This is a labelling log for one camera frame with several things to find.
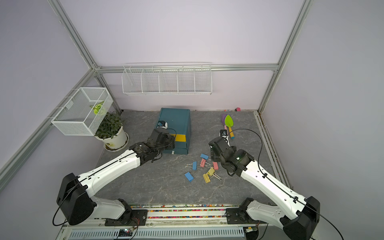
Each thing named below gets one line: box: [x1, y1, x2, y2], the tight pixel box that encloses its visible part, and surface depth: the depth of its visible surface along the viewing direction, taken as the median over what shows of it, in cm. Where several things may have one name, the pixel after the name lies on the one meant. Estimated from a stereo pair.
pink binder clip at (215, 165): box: [212, 161, 219, 170], surface depth 91 cm
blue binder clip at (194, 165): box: [184, 161, 198, 171], surface depth 91 cm
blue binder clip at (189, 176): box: [184, 171, 194, 182], surface depth 88 cm
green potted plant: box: [94, 111, 124, 140], surface depth 90 cm
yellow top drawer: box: [170, 134, 187, 142], surface depth 82 cm
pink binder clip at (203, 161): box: [199, 158, 207, 168], surface depth 93 cm
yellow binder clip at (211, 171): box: [207, 166, 215, 176], surface depth 89 cm
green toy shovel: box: [224, 114, 235, 139], surface depth 116 cm
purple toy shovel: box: [221, 113, 228, 130], surface depth 117 cm
